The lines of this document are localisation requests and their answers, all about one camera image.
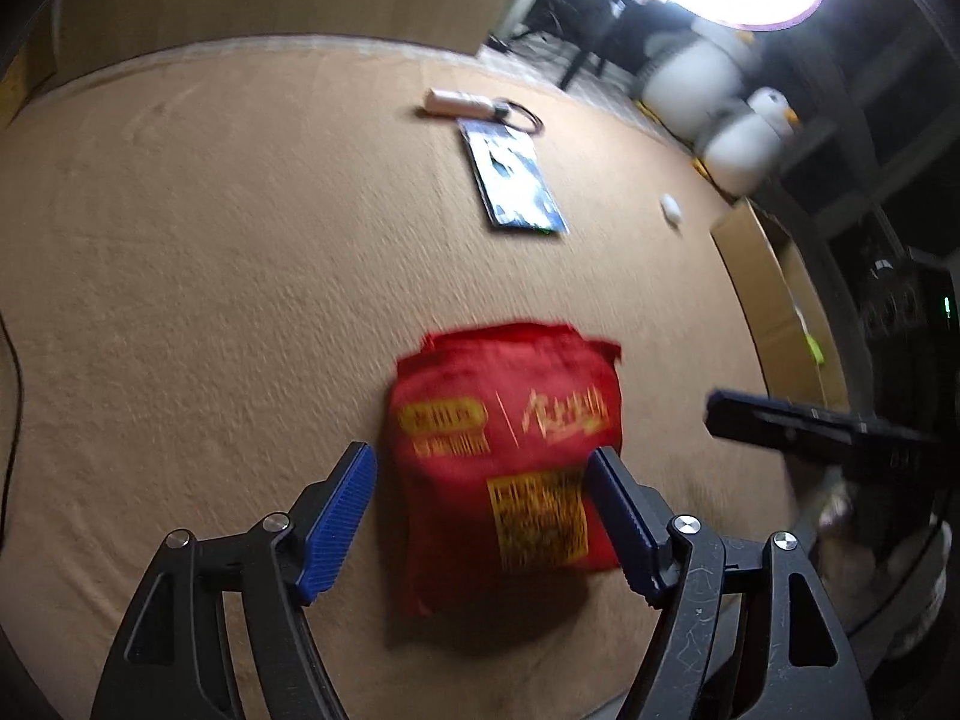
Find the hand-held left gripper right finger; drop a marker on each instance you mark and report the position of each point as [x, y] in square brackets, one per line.
[622, 525]

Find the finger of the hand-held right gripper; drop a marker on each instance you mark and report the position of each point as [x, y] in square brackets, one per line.
[765, 420]

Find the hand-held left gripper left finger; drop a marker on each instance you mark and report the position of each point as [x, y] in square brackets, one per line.
[337, 517]

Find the green tube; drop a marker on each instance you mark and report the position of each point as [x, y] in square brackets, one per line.
[814, 351]

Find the cardboard box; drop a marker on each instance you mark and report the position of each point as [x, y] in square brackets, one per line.
[757, 277]

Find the red fabric pouch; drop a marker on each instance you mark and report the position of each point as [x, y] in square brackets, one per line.
[487, 405]

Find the small white cube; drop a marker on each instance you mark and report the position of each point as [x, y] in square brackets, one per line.
[671, 210]

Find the blue printed packet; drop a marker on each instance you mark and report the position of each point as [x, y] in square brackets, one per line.
[514, 180]

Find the small pink tube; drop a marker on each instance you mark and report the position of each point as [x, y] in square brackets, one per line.
[457, 100]

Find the person's right hand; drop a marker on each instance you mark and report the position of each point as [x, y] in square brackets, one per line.
[840, 517]

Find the dark cabinet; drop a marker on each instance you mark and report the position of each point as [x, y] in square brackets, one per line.
[907, 315]

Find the small penguin plush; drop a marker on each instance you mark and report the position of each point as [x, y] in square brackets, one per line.
[742, 142]

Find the large penguin plush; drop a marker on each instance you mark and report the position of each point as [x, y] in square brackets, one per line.
[690, 82]

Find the black tripod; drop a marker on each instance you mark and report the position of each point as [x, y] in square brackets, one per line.
[581, 52]

